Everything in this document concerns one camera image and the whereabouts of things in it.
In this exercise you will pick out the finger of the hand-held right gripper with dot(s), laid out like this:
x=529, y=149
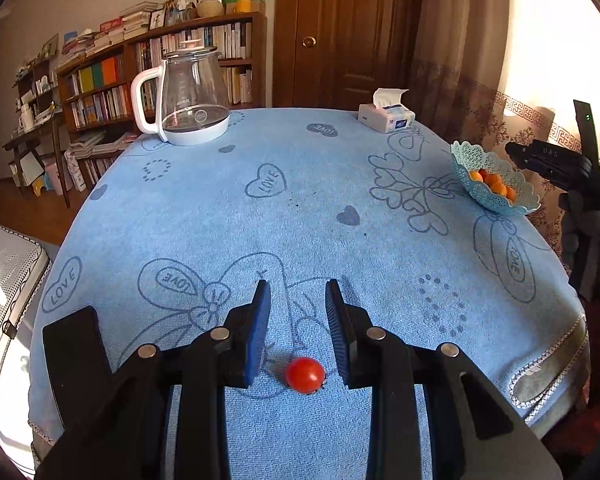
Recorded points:
x=517, y=152

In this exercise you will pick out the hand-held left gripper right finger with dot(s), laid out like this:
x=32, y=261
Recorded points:
x=337, y=330

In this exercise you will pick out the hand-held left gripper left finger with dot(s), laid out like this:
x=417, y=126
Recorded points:
x=257, y=330

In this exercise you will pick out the small cherry tomato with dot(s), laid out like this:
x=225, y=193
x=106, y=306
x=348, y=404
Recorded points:
x=305, y=375

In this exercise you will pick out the blue lace plastic basket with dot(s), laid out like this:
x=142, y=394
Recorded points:
x=485, y=200

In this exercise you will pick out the brown patterned curtain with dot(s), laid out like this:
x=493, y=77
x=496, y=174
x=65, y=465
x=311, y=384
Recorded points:
x=455, y=60

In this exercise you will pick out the white tissue pack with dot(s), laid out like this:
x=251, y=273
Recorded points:
x=387, y=115

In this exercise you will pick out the blue printed towel cloth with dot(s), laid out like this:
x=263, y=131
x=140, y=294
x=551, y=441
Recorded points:
x=330, y=170

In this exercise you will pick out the brown wooden door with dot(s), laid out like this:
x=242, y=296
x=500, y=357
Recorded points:
x=340, y=20

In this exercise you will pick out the pile of magazines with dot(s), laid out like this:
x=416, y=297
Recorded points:
x=90, y=142

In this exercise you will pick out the white patterned mattress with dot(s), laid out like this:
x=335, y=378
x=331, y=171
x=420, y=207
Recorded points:
x=10, y=270

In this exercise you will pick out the pink bin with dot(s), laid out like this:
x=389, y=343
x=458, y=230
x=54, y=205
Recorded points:
x=55, y=175

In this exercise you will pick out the wooden bookshelf with books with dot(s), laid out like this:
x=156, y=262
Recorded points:
x=105, y=75

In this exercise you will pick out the dark wooden side desk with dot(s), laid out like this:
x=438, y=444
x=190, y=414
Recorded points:
x=30, y=135

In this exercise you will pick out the yellow cup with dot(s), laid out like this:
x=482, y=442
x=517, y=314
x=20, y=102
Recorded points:
x=244, y=6

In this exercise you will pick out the woven bowl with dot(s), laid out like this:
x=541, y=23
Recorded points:
x=210, y=8

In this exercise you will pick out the small wooden shelf unit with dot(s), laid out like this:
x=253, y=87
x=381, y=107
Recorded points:
x=40, y=80

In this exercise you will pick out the stacks of books atop bookshelf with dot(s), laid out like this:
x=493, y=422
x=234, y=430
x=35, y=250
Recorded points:
x=135, y=17

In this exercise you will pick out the dark picture frame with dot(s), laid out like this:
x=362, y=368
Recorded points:
x=156, y=19

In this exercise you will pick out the light picture frame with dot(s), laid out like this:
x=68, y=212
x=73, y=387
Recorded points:
x=50, y=46

